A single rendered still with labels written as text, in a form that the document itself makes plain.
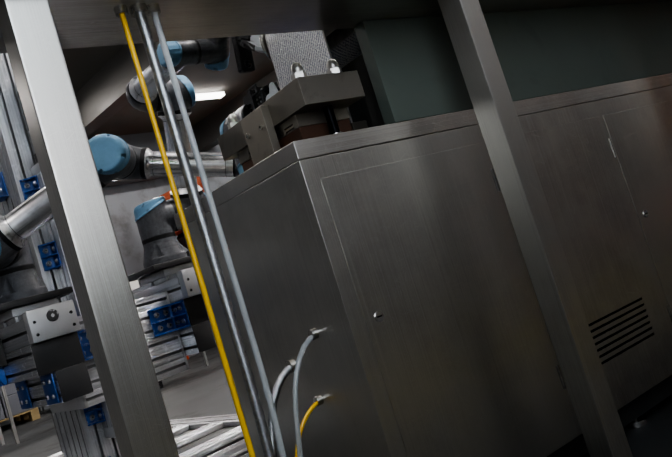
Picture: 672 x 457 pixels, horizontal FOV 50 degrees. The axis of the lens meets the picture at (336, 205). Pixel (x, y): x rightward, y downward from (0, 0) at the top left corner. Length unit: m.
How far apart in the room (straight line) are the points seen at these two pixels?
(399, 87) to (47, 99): 0.83
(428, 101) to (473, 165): 0.18
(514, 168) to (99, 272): 0.88
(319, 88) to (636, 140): 1.06
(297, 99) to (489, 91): 0.40
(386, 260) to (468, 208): 0.28
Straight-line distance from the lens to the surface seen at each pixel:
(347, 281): 1.42
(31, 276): 2.33
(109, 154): 2.11
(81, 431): 2.58
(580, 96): 2.10
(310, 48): 1.78
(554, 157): 1.93
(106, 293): 1.03
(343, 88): 1.55
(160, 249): 2.51
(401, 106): 1.62
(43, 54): 1.10
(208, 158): 2.22
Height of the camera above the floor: 0.64
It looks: 4 degrees up
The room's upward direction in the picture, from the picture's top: 17 degrees counter-clockwise
